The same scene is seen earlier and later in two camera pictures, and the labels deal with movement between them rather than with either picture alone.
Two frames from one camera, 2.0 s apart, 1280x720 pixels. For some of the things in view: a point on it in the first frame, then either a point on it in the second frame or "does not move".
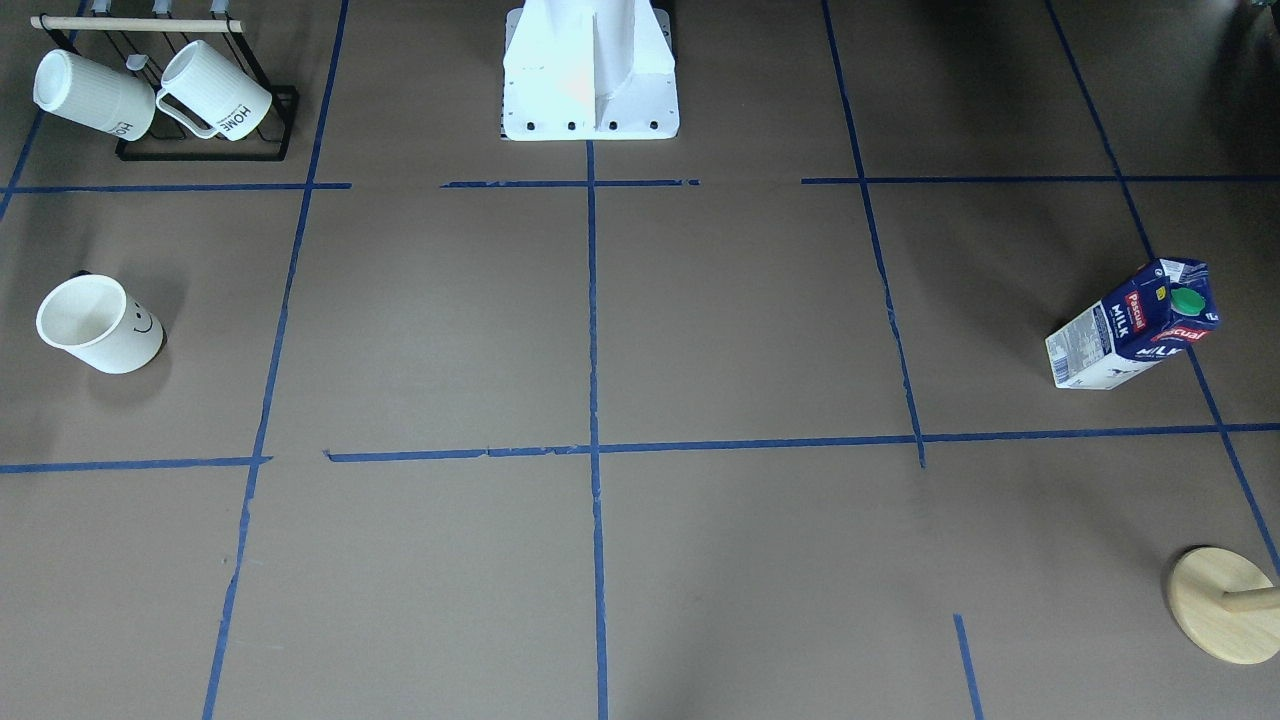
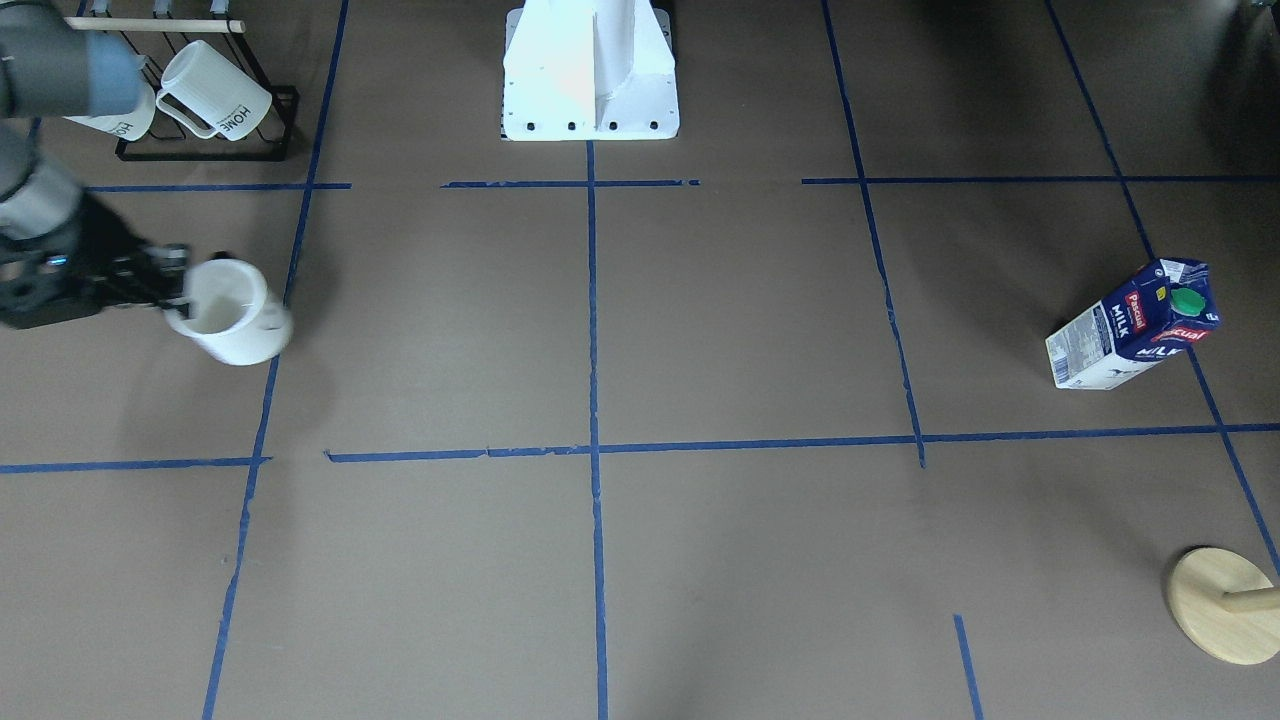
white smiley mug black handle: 91,316 -> 227,309
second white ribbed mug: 214,90 does not move
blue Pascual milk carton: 1138,324 does not move
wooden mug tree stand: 1230,606 does not move
